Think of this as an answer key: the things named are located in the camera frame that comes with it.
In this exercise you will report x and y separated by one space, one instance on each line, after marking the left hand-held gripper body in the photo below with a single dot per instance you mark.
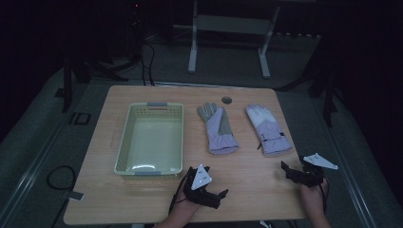
201 180

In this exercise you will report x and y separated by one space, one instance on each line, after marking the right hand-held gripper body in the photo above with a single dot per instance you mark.
312 175

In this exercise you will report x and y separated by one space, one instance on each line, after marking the lilac winter glove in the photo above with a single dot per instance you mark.
270 133
218 134

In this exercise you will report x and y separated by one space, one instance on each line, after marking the pale green perforated plastic basket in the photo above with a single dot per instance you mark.
152 142

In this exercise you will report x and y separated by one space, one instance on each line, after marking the person's right hand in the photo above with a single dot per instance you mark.
314 196

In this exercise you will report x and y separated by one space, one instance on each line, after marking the person's left hand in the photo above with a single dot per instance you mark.
185 209

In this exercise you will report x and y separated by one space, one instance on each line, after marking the dark floor stand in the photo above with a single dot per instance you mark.
328 98

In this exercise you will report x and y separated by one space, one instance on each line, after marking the round grey table grommet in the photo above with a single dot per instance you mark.
226 100

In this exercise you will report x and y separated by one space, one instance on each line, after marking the grey flat floor tag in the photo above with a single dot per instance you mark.
73 195

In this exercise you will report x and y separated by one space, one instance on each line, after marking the white metal stand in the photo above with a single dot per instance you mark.
231 24

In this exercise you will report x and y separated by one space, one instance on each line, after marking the black floor stand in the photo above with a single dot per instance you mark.
67 85

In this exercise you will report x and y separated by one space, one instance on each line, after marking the black rectangular floor bracket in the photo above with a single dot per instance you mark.
73 118

